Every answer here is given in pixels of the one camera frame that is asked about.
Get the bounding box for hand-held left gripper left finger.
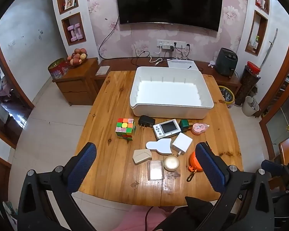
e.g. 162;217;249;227
18;142;97;231

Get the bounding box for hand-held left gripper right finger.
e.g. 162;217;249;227
195;142;275;231

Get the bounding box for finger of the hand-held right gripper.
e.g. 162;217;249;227
261;159;289;181

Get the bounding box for orange reel with clip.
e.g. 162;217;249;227
187;150;204;181

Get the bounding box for white plug charger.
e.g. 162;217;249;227
171;132;193;156

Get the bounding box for gold round compact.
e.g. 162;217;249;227
163;154;181;172

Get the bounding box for pink correction tape dispenser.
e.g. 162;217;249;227
191;123;210;136

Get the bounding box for green plug adapter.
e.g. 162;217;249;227
179;119;195;133

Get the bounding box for clear plastic box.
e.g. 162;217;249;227
147;160;165;181

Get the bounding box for white gourd-shaped board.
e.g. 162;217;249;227
146;138;173;155

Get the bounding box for multicoloured puzzle cube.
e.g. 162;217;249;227
115;118;137;141

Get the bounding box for white small digital camera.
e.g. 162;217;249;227
153;119;181;140

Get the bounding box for beige small box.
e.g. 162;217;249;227
132;149;153;165

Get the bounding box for black plug charger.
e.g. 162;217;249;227
138;115;156;128

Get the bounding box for white plastic storage bin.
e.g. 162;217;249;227
130;66;214;119

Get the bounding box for black cloth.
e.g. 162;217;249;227
156;196;217;231

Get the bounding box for white waste bin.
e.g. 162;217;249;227
241;96;260;118

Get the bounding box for person's pink trousers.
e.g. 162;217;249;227
111;206;174;231

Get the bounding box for yellow waste bin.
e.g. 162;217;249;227
218;86;235;108

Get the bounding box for wooden drawer cabinet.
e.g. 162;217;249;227
52;58;99;106

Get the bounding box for tall jar with red lid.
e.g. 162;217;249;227
235;61;261;106

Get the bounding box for clear flat lid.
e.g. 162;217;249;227
96;66;110;76

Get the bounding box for red patterned tin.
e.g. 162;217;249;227
48;58;69;80

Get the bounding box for bowl of fruit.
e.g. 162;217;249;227
67;48;87;66

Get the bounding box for long sheathed sword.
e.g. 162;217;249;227
259;28;278;70

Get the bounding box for pink dumbbell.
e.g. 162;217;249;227
67;25;77;41
74;23;84;39

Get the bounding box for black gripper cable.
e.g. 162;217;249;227
144;206;155;231

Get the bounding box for white charging cable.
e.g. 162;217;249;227
148;50;163;66

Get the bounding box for black television cable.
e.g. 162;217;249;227
98;17;119;59

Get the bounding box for white wall power strip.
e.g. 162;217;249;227
157;40;186;50

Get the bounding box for black wall television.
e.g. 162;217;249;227
116;0;224;32

